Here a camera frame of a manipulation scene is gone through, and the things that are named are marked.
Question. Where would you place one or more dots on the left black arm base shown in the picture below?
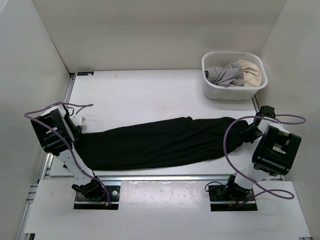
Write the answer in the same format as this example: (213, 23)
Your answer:
(85, 200)

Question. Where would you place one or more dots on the black label sticker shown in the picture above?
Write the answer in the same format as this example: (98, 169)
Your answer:
(85, 73)

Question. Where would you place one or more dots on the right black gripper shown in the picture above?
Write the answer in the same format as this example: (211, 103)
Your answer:
(245, 134)

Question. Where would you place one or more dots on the front aluminium table rail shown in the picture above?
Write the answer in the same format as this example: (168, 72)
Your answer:
(166, 178)

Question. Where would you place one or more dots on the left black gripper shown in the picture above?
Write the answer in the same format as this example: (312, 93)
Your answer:
(77, 134)

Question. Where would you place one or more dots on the white plastic laundry basket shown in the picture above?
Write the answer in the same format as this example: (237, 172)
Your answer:
(230, 93)

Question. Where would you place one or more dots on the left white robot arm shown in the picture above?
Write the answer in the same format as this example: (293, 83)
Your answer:
(57, 130)

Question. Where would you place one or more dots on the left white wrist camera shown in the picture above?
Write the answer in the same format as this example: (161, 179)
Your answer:
(79, 121)

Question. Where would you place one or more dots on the grey garment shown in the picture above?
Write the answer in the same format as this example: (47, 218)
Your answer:
(230, 75)

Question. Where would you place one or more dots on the cream garment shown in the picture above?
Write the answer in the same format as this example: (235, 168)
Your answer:
(251, 73)

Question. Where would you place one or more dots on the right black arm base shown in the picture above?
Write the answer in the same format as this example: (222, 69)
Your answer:
(223, 200)

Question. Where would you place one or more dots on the black trousers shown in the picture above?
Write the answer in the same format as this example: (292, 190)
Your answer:
(161, 144)

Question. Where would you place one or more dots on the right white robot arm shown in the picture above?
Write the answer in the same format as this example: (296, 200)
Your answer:
(273, 156)

